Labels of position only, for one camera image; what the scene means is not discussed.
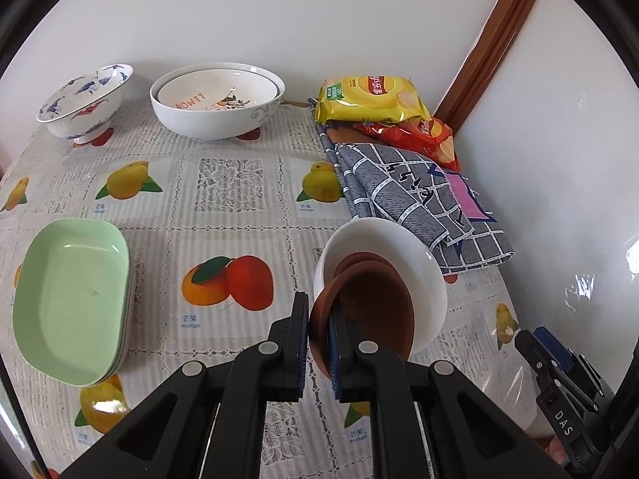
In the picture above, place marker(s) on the blue crane pattern bowl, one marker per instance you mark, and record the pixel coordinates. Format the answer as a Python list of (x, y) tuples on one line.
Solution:
[(81, 110)]

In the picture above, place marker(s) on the grey checked cloth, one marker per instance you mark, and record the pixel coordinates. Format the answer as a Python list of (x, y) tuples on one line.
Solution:
[(436, 205)]

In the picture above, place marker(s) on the lemon print inner bowl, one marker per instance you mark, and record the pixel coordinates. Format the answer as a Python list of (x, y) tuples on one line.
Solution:
[(217, 89)]

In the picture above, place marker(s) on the fruit print tablecloth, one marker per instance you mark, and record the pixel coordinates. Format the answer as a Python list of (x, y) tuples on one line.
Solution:
[(222, 199)]

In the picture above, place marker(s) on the brown wooden door frame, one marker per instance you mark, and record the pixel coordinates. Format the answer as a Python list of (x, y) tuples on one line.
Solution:
[(495, 40)]

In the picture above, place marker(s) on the large white patterned bowl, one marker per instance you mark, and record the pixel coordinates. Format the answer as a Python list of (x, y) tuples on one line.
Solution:
[(215, 125)]

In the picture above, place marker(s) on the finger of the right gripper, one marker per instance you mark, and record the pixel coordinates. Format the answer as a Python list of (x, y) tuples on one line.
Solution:
[(531, 354), (561, 354)]

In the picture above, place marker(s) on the red chips bag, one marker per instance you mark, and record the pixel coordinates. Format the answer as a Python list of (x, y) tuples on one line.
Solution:
[(433, 138)]

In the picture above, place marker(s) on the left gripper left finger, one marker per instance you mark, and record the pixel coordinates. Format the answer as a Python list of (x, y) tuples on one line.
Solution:
[(206, 421)]

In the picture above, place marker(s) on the yellow chips bag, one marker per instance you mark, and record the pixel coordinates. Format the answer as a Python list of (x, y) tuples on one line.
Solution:
[(369, 99)]

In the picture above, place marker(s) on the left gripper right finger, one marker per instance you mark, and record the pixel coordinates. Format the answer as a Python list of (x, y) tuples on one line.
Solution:
[(428, 421)]

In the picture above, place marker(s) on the brown clay bowl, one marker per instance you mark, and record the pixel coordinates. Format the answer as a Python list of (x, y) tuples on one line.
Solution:
[(356, 258), (375, 297)]

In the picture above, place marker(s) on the green square plate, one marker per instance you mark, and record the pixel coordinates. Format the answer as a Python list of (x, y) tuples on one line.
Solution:
[(71, 300)]

